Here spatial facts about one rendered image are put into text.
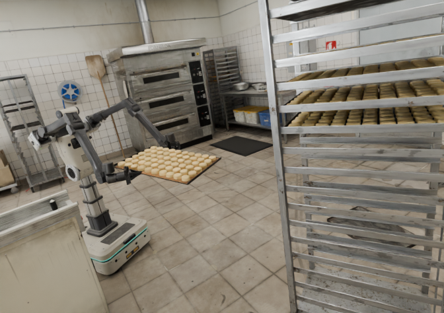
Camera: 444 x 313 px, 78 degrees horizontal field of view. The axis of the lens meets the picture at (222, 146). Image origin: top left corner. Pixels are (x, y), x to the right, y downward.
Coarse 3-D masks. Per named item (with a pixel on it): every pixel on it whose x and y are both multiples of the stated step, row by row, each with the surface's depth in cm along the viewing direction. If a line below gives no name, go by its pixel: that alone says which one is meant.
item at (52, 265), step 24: (24, 216) 166; (72, 216) 156; (24, 240) 142; (48, 240) 149; (72, 240) 157; (0, 264) 136; (24, 264) 143; (48, 264) 151; (72, 264) 159; (0, 288) 138; (24, 288) 145; (48, 288) 152; (72, 288) 160; (96, 288) 170; (0, 312) 139; (24, 312) 146; (48, 312) 154; (72, 312) 162; (96, 312) 172
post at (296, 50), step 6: (294, 24) 137; (294, 30) 138; (294, 48) 141; (300, 48) 142; (294, 54) 142; (300, 66) 142; (306, 144) 156; (306, 162) 158; (306, 174) 161; (306, 204) 168; (306, 216) 170; (312, 252) 177; (312, 264) 180
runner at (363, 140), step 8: (360, 144) 139; (368, 144) 137; (376, 144) 135; (384, 144) 133; (392, 144) 132; (400, 144) 130; (408, 144) 129; (416, 144) 127; (424, 144) 126; (432, 144) 124; (440, 144) 123
